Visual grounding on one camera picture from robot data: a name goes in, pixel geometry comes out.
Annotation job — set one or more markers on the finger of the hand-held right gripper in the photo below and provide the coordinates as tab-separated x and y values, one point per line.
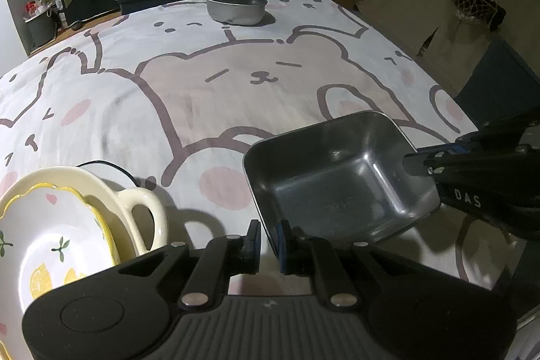
493	132
426	165

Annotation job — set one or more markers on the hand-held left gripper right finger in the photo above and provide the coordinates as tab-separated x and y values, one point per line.
280	248

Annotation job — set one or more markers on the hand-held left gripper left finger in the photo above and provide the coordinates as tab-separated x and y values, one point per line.
254	248

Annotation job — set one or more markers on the rectangular steel tray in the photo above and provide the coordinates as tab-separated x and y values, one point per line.
337	174

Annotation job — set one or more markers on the white plate black rim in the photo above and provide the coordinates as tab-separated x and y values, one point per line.
114	173

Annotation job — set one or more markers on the yellow rim lemon print bowl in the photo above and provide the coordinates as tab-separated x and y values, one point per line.
42	225

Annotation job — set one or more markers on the round steel bowl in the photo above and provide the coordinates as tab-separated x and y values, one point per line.
236	5

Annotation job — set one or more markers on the grey blue chair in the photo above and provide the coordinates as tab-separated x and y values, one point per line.
502	81

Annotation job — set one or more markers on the bear print tablecloth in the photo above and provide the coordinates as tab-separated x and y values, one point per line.
253	90

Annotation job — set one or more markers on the small dark oval object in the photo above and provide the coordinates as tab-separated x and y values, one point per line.
78	25

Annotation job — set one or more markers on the grey trash bin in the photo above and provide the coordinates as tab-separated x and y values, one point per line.
40	31

